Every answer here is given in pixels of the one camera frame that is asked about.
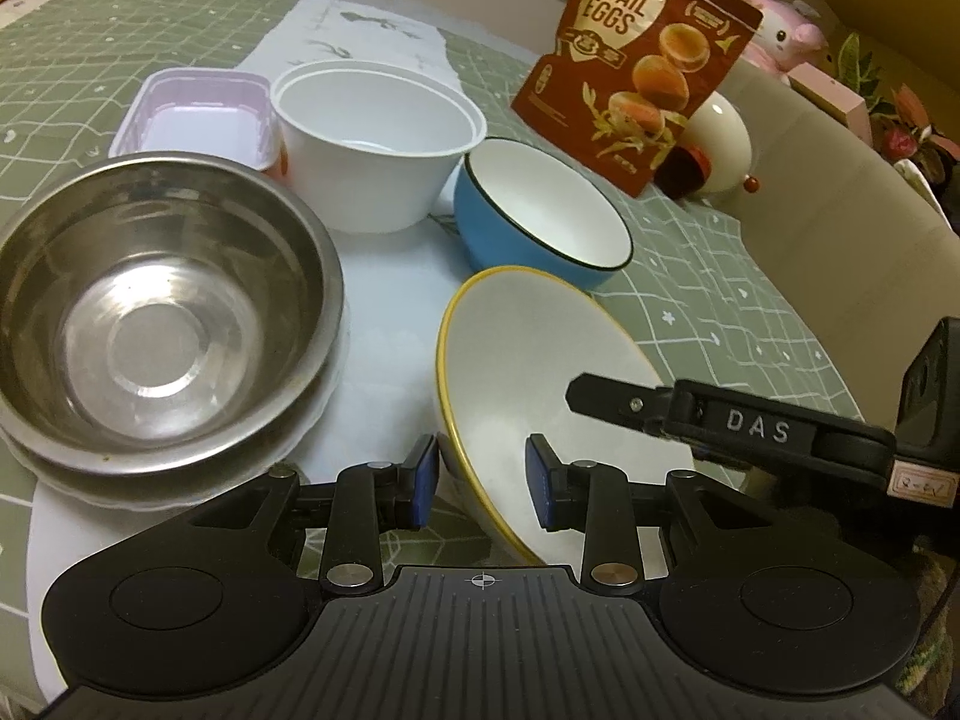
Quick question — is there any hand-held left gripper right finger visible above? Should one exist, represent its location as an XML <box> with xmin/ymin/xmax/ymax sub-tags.
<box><xmin>525</xmin><ymin>433</ymin><xmax>725</xmax><ymax>590</ymax></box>

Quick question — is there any pink plush toy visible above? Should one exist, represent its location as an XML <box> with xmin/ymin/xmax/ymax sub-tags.
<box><xmin>735</xmin><ymin>0</ymin><xmax>826</xmax><ymax>77</ymax></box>

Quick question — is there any stainless steel bowl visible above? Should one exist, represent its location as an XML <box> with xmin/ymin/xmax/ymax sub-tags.
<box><xmin>0</xmin><ymin>152</ymin><xmax>346</xmax><ymax>477</ymax></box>

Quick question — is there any white egg-shaped ornament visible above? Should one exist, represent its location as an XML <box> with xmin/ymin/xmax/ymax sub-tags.
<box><xmin>679</xmin><ymin>94</ymin><xmax>753</xmax><ymax>196</ymax></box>

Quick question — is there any yellow-rimmed white bowl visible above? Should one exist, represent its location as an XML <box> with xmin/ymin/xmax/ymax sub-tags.
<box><xmin>436</xmin><ymin>265</ymin><xmax>698</xmax><ymax>567</ymax></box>

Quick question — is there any blue bowl with black rim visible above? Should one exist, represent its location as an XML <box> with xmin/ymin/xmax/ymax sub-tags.
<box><xmin>452</xmin><ymin>137</ymin><xmax>635</xmax><ymax>292</ymax></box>

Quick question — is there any red-brown snack bag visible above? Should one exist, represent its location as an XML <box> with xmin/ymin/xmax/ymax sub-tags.
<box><xmin>511</xmin><ymin>0</ymin><xmax>764</xmax><ymax>200</ymax></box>

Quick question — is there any white deer-print table runner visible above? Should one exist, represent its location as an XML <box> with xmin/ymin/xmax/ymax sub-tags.
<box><xmin>26</xmin><ymin>0</ymin><xmax>698</xmax><ymax>698</ymax></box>

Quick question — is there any white plate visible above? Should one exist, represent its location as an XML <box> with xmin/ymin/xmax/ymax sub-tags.
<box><xmin>0</xmin><ymin>307</ymin><xmax>353</xmax><ymax>505</ymax></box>

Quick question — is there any beige sofa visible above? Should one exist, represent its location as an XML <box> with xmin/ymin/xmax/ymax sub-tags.
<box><xmin>712</xmin><ymin>52</ymin><xmax>960</xmax><ymax>425</ymax></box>

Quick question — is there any pink rectangular plastic container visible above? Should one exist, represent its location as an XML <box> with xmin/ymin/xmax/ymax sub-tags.
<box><xmin>109</xmin><ymin>67</ymin><xmax>291</xmax><ymax>181</ymax></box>

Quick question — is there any pink box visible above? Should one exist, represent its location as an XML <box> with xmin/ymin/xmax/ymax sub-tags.
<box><xmin>787</xmin><ymin>60</ymin><xmax>875</xmax><ymax>147</ymax></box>

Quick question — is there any potted plant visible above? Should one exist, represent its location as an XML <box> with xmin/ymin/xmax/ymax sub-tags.
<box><xmin>836</xmin><ymin>30</ymin><xmax>960</xmax><ymax>185</ymax></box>

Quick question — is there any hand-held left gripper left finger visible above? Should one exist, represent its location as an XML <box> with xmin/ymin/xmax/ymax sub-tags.
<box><xmin>253</xmin><ymin>433</ymin><xmax>440</xmax><ymax>592</ymax></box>

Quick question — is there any white plastic bowl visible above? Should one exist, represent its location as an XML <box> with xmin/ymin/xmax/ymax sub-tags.
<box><xmin>270</xmin><ymin>60</ymin><xmax>487</xmax><ymax>235</ymax></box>

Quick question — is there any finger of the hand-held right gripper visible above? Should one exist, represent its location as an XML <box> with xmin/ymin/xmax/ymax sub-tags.
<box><xmin>566</xmin><ymin>373</ymin><xmax>823</xmax><ymax>470</ymax></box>

